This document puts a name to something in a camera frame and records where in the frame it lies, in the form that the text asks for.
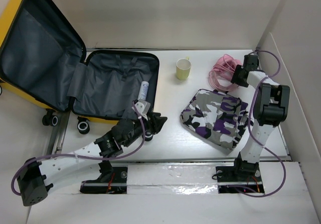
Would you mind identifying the white toothpaste tube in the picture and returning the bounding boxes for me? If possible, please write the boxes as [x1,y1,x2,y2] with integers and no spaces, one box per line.
[137,81,149,100]

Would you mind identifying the pink headphones with cable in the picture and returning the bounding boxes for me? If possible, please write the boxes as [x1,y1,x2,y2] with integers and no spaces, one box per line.
[208,54,242,92]

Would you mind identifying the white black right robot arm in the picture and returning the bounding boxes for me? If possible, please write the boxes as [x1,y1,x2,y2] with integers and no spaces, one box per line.
[231,52,290,180]

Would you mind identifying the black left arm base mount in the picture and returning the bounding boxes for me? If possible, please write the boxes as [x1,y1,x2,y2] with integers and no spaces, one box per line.
[80,161,128,194]

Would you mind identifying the purple camouflage pouch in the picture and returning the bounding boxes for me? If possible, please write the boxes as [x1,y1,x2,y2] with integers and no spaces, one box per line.
[180,89,249,151]

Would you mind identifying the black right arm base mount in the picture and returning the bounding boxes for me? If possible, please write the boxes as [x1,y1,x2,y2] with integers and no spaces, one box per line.
[212,155,265,194]

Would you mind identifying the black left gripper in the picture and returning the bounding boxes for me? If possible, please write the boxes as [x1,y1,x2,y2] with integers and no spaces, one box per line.
[123,111,166,148]

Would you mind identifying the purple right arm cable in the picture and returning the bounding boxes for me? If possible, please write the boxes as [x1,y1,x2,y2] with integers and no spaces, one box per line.
[225,50,287,197]

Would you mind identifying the pale yellow mug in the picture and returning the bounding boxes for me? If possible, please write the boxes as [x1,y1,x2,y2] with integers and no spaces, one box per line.
[176,57,192,81]

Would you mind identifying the aluminium mounting rail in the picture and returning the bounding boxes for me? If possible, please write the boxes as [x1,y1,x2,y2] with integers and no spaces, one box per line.
[82,159,291,187]

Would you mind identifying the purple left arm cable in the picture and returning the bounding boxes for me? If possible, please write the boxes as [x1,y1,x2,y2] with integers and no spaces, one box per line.
[11,100,147,196]

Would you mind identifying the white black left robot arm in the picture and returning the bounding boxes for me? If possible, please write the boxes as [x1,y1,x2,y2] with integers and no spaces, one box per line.
[13,113,168,206]

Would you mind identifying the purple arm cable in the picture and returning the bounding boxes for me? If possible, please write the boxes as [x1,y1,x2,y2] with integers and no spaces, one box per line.
[11,100,147,196]
[225,50,287,197]

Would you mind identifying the yellow hard-shell suitcase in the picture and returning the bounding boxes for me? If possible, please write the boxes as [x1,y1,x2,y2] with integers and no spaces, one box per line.
[1,0,159,134]

